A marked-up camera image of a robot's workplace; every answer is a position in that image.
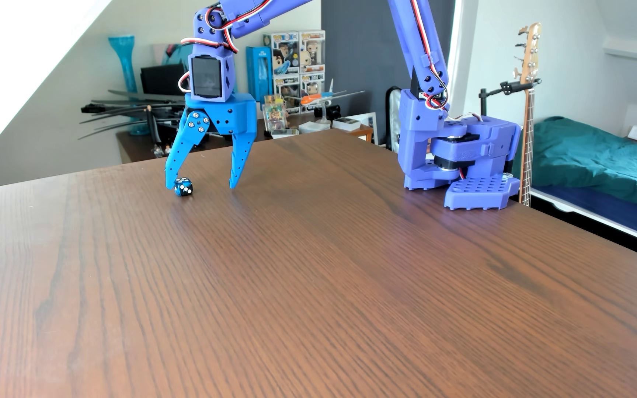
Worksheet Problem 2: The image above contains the anime girl poster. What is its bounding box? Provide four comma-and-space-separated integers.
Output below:
153, 42, 240, 111

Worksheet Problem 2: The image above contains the orange white model plane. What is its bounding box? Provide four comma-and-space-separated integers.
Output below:
299, 77, 366, 125

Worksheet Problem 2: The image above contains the purple robot base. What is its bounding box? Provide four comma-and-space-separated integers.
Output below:
397, 88, 522, 211

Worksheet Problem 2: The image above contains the black monitor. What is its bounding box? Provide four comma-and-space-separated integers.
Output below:
140, 63, 188, 97

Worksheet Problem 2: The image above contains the small vinyl figure box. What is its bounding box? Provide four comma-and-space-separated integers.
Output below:
300, 72, 326, 100

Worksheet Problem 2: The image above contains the black model helicopter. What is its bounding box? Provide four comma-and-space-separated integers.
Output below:
78, 88, 258, 158

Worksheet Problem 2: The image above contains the tall blue box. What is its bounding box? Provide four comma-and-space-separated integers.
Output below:
246, 46, 273, 103

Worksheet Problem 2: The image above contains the red white black servo cable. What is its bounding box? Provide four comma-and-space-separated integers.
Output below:
410, 0, 485, 122
177, 0, 272, 95

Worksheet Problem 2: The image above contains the vinyl figure box grey figure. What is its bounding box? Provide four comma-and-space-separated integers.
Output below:
273, 73, 303, 114

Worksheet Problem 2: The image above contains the vinyl figure box brown figure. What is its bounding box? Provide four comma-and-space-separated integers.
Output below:
299, 30, 326, 74

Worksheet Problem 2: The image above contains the clear acrylic figure stand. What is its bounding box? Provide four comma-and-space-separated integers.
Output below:
263, 95, 289, 133

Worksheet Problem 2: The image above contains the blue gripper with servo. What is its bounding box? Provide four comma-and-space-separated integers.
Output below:
165, 93, 257, 190

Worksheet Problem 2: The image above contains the blue glass vase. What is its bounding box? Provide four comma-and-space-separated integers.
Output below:
108, 36, 150, 136

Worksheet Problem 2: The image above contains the blue bed mattress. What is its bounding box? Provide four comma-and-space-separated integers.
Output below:
531, 185, 637, 247

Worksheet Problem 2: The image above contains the white picture frame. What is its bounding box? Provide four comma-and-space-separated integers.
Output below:
352, 112, 379, 146

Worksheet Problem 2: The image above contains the bed with teal blanket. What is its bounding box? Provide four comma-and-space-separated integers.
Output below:
531, 115, 637, 217

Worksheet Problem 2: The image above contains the wooden bass guitar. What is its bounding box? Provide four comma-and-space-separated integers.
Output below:
514, 22, 543, 208

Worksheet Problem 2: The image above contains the vinyl figure box dark hair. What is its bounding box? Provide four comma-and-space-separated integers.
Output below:
263, 32, 300, 75

